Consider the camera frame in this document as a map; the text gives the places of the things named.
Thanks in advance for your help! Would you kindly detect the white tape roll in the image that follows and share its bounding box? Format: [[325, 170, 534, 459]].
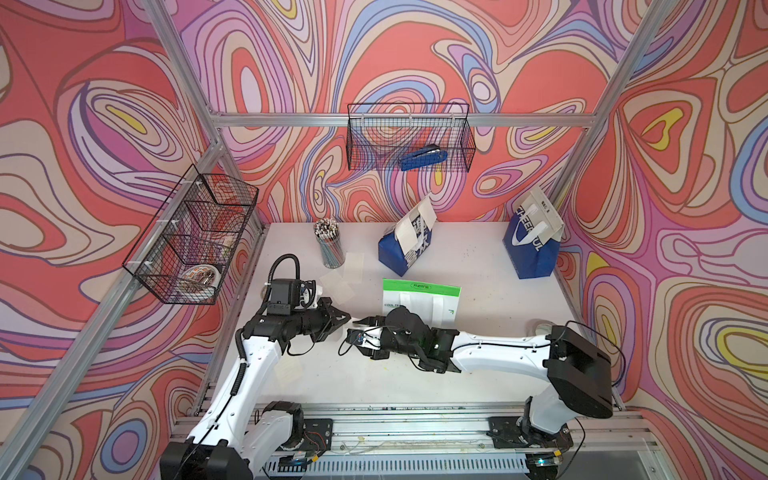
[[526, 319, 555, 336]]

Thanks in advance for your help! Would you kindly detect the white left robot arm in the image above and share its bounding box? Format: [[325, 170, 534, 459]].
[[159, 279, 351, 479]]

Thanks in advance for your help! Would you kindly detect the blue stapler in basket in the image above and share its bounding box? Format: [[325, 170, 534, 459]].
[[399, 144, 448, 171]]

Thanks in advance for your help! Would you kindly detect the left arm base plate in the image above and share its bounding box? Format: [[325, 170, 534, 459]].
[[276, 418, 334, 454]]

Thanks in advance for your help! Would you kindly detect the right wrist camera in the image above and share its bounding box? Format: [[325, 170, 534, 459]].
[[345, 327, 382, 350]]

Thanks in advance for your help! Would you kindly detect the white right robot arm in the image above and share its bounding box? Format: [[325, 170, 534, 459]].
[[345, 306, 614, 448]]

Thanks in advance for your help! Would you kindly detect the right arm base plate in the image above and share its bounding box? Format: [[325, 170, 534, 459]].
[[486, 416, 573, 451]]

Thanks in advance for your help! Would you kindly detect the black wire basket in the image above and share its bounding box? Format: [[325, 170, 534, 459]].
[[122, 166, 259, 305], [346, 100, 476, 173]]

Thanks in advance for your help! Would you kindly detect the black wire basket back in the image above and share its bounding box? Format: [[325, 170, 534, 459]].
[[346, 100, 476, 173]]

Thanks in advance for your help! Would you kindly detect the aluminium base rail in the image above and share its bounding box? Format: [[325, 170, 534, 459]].
[[254, 402, 676, 479]]

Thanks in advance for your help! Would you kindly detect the blue white paper bag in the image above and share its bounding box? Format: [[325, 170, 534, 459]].
[[378, 197, 437, 277]]

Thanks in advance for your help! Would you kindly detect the clear cup of pencils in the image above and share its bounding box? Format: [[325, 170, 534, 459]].
[[314, 218, 345, 269]]

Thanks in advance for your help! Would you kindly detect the black wire basket left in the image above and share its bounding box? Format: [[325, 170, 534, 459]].
[[122, 166, 259, 305]]

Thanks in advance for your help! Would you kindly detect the green white paper bag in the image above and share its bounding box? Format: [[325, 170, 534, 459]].
[[382, 279, 462, 328]]

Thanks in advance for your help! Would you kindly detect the dark blue paper bag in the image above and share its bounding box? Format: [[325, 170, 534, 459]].
[[503, 186, 564, 279]]

